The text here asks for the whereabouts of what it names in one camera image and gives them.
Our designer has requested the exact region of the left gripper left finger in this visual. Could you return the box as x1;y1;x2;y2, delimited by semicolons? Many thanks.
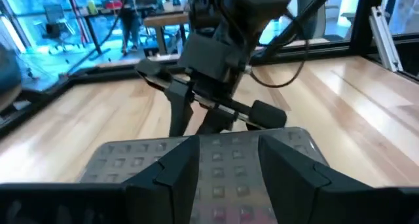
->
123;135;201;224

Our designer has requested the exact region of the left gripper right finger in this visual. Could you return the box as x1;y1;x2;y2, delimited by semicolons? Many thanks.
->
258;134;401;224

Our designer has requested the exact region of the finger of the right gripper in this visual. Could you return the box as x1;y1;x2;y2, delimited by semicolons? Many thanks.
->
195;107;238;136
164;80;195;138

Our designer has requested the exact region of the clear plastic supply box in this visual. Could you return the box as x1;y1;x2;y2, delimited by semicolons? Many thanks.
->
79;126;329;224

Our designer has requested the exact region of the wooden desk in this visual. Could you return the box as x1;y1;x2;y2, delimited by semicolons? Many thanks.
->
142;10;191;56

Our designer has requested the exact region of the person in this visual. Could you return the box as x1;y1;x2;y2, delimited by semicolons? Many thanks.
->
111;0;142;57

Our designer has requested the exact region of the silver aluminium extrusion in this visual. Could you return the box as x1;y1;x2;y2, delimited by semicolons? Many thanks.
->
369;5;404;73

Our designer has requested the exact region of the grey office chair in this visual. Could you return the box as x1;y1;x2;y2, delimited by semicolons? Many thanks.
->
42;3;77;51

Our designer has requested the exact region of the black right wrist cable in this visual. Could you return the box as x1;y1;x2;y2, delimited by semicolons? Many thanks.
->
245;12;310;89

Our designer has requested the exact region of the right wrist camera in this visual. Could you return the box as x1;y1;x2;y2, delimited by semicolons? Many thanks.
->
177;31;247;82

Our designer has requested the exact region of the black aluminium table frame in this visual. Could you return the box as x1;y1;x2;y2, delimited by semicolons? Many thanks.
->
0;0;419;140

